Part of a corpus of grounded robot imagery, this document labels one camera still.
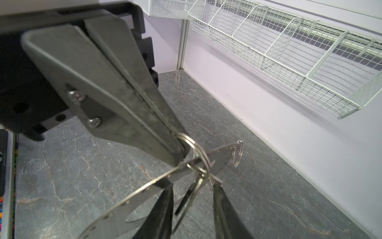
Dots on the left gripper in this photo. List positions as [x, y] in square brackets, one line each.
[79, 75]

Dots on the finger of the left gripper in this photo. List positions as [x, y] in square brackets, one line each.
[124, 48]

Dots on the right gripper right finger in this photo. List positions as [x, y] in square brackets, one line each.
[227, 222]

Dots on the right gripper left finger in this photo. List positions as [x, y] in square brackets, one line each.
[158, 224]

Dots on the grey perforated ring disc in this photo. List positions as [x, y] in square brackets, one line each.
[114, 222]

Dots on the white mesh box basket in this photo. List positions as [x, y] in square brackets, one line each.
[170, 9]

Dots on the aluminium frame profile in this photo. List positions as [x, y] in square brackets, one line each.
[182, 44]

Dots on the aluminium mounting rail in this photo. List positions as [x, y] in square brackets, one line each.
[9, 152]

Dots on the white wire shelf basket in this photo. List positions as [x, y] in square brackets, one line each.
[338, 69]

